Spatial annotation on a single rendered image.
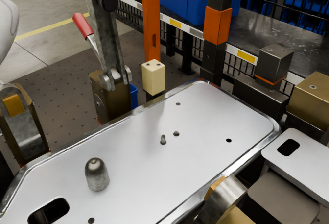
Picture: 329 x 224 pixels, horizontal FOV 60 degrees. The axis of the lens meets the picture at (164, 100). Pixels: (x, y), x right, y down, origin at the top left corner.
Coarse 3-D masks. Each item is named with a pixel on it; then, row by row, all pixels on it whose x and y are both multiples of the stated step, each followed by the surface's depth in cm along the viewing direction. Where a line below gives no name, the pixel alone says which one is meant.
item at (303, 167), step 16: (288, 128) 52; (272, 144) 49; (304, 144) 49; (320, 144) 49; (272, 160) 46; (288, 160) 46; (304, 160) 46; (320, 160) 46; (288, 176) 44; (304, 176) 43; (320, 176) 43; (320, 192) 41
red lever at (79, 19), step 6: (72, 18) 55; (78, 18) 55; (84, 18) 55; (78, 24) 55; (84, 24) 54; (84, 30) 54; (90, 30) 54; (84, 36) 54; (90, 36) 54; (90, 42) 54; (96, 48) 54; (96, 54) 54; (114, 66) 54; (114, 72) 53; (114, 78) 52
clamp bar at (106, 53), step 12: (96, 0) 46; (108, 0) 43; (96, 12) 45; (108, 12) 47; (96, 24) 46; (108, 24) 49; (96, 36) 48; (108, 36) 49; (108, 48) 50; (120, 48) 51; (108, 60) 50; (120, 60) 52; (108, 72) 51; (120, 72) 53
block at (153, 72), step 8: (144, 64) 56; (152, 64) 56; (160, 64) 56; (144, 72) 57; (152, 72) 55; (160, 72) 56; (144, 80) 58; (152, 80) 56; (160, 80) 57; (144, 88) 59; (152, 88) 57; (160, 88) 59; (152, 96) 58
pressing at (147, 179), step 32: (160, 96) 58; (192, 96) 59; (224, 96) 59; (96, 128) 51; (128, 128) 52; (160, 128) 52; (192, 128) 52; (224, 128) 52; (256, 128) 52; (32, 160) 45; (64, 160) 46; (128, 160) 46; (160, 160) 46; (192, 160) 46; (224, 160) 46; (32, 192) 41; (64, 192) 41; (96, 192) 41; (128, 192) 41; (160, 192) 41; (192, 192) 41
